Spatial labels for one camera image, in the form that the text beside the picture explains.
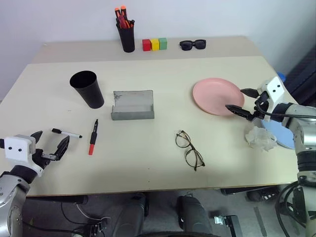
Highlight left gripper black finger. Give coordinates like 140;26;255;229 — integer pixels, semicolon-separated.
55;135;71;161
30;130;43;149

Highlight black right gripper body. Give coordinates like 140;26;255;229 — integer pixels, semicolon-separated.
248;91;270;122

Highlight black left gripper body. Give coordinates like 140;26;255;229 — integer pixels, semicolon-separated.
34;148;61;171

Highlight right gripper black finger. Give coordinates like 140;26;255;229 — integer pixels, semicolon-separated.
240;87;260;98
225;104;254;121

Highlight white marker black cap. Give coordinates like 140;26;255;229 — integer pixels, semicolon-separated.
51;128;83;140

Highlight pink round plate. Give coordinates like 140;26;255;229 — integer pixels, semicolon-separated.
192;78;245;116

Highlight black marker red cap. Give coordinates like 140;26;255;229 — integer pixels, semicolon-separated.
88;118;100;156

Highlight crumpled white tissue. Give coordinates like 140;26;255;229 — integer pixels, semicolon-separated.
244;125;278;153

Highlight light blue plate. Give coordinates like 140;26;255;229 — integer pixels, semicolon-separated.
261;119;296;150

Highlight black ribbed object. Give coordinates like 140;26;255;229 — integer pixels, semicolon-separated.
285;43;316;107

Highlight empty black plastic cup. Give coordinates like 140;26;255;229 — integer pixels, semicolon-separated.
69;70;105;110

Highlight thin dark framed eyeglasses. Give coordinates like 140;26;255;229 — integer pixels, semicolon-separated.
175;130;206;172

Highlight black sunglasses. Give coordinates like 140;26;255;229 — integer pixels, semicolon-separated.
179;39;207;51

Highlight open grey glasses case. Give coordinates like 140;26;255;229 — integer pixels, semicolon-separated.
110;90;156;121

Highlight dark rounded shape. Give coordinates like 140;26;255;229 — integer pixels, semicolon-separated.
176;194;214;235
108;194;150;237

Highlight grey floor strip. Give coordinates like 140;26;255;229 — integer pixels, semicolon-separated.
253;206;268;237

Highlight black cup holding screwdrivers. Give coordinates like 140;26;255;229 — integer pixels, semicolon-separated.
116;19;136;53

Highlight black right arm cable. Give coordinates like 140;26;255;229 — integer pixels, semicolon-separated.
255;102;291;123

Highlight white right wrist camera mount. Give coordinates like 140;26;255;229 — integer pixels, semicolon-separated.
256;76;289;117

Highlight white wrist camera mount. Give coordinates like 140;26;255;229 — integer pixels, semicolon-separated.
4;134;44;178
256;76;289;117

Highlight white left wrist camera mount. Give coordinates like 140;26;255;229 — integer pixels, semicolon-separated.
4;134;44;178

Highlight thin floor cable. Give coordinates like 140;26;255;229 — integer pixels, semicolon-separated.
58;197;112;237

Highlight metal floor bracket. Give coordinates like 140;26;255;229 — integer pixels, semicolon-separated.
209;214;243;237

